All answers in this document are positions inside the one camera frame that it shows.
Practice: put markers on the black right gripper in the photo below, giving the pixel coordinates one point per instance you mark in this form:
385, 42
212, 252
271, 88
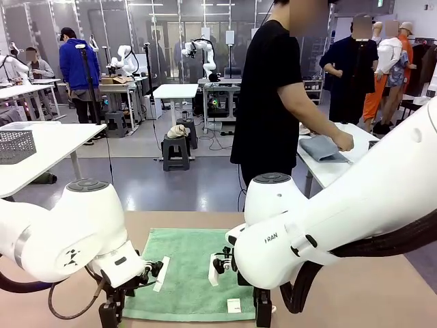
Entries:
261, 294

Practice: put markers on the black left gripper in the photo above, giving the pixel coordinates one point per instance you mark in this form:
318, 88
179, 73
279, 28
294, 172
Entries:
114, 294

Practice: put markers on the green terry towel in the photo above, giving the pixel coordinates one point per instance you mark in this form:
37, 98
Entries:
191, 246

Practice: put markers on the grey-blue terry towel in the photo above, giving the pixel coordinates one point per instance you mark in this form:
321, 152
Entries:
317, 148

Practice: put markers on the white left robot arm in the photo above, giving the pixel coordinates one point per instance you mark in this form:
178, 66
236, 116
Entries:
68, 232

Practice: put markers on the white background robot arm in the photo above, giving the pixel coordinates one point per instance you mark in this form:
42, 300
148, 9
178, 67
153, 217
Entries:
208, 54
127, 59
18, 65

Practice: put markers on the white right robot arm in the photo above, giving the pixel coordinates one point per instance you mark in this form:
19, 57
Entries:
341, 212

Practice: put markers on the person's right forearm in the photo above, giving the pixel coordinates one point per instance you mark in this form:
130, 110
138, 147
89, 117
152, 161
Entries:
317, 124

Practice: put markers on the grey patterned basket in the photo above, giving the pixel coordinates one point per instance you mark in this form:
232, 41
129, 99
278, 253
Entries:
17, 143

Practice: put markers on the person's right hand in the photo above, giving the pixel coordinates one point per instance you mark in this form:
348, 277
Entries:
345, 141

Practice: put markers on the dark green bag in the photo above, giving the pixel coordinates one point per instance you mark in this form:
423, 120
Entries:
46, 178

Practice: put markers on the white side table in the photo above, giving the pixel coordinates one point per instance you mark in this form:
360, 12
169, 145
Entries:
327, 171

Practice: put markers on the black stool with cloth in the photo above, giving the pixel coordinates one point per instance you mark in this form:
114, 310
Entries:
177, 150

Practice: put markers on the large white table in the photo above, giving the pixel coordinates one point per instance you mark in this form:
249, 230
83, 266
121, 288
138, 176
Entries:
61, 143

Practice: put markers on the beige terry towel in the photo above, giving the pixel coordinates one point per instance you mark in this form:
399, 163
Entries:
305, 130

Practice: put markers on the grey plastic step stool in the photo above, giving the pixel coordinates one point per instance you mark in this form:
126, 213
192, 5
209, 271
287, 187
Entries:
116, 123
192, 128

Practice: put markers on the beige cloth bag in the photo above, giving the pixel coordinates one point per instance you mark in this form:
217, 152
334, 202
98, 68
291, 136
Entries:
177, 131

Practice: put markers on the person in black t-shirt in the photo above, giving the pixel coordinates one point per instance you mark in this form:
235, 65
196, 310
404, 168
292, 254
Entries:
263, 102

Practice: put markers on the black desktop computer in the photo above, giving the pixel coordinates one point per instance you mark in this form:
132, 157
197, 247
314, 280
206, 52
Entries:
215, 102

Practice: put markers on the white shoe shelf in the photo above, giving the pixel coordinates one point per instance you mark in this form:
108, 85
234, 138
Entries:
312, 90

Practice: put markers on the black tripod pole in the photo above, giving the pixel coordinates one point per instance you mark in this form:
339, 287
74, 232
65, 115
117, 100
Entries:
89, 85

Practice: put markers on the small white standing table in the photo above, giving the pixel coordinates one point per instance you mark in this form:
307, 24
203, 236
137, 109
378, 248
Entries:
175, 90

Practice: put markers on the open cardboard box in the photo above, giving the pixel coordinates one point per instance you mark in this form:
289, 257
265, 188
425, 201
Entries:
117, 80

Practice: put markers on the grey robot workbench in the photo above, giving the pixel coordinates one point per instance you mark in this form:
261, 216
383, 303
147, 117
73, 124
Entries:
218, 82

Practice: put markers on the white office desk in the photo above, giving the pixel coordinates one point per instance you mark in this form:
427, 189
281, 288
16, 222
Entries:
20, 89

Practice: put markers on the person in blue hoodie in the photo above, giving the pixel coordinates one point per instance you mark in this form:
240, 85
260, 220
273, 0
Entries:
76, 65

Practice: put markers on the seated person grey top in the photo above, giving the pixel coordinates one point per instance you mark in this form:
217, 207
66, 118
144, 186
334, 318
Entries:
42, 70

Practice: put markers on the black trolley cart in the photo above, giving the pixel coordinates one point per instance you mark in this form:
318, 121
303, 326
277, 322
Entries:
413, 106

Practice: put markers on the person in dark navy jacket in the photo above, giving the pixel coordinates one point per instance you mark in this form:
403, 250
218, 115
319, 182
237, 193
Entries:
348, 68

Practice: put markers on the clothes rack dark garments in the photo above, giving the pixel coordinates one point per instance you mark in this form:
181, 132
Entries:
421, 68

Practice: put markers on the mannequin orange shirt beige hat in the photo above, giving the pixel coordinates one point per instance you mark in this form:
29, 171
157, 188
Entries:
407, 46

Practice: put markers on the mannequin in grey vest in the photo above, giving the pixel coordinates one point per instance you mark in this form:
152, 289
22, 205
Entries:
377, 30

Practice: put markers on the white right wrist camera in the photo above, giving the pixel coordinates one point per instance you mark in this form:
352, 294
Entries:
214, 273

